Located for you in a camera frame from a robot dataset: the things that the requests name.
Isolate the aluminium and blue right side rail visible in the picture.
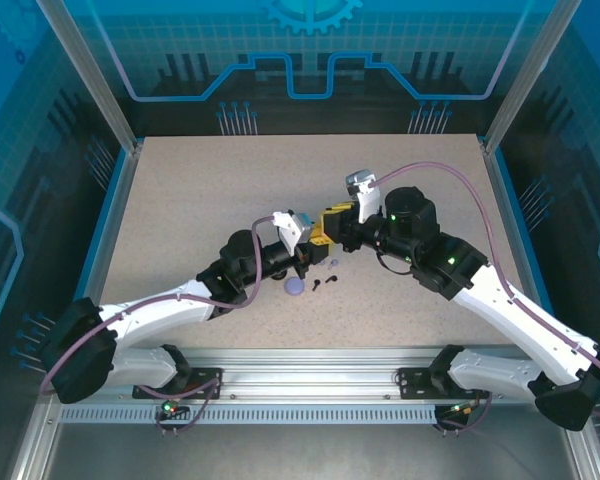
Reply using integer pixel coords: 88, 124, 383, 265
479, 139, 600, 480

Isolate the aluminium frame post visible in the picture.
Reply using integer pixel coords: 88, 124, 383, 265
481, 0, 590, 155
35, 0, 144, 154

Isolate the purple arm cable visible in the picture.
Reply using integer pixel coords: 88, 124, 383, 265
371, 162, 600, 421
39, 215, 284, 399

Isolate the aluminium and blue left side rail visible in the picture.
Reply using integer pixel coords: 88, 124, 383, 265
9, 139, 145, 480

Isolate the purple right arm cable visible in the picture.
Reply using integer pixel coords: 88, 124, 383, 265
371, 162, 600, 421

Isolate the connector with green light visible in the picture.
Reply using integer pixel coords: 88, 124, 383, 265
439, 402, 481, 419
160, 398, 190, 419

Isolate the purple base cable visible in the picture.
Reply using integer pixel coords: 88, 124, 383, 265
432, 392, 494, 436
154, 374, 225, 436

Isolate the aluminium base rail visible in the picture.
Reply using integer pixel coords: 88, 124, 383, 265
44, 344, 576, 405

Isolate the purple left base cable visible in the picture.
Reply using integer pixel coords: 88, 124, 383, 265
154, 374, 225, 436

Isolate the aluminium right frame post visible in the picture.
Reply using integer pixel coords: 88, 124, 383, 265
481, 0, 590, 155

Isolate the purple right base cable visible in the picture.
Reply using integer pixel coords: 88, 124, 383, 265
432, 392, 494, 436

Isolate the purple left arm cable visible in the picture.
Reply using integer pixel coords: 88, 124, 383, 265
39, 215, 284, 399

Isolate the left connector with green light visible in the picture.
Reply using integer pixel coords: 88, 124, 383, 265
160, 398, 190, 419

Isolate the right connector with green light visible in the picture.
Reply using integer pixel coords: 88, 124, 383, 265
439, 402, 481, 419

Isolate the slotted grey cable duct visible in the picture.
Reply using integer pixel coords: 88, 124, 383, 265
58, 403, 440, 426

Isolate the aluminium left frame post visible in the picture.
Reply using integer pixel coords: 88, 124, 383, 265
35, 0, 144, 154

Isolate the aluminium and blue rail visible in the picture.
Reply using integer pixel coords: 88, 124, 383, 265
479, 139, 600, 480
9, 139, 145, 480

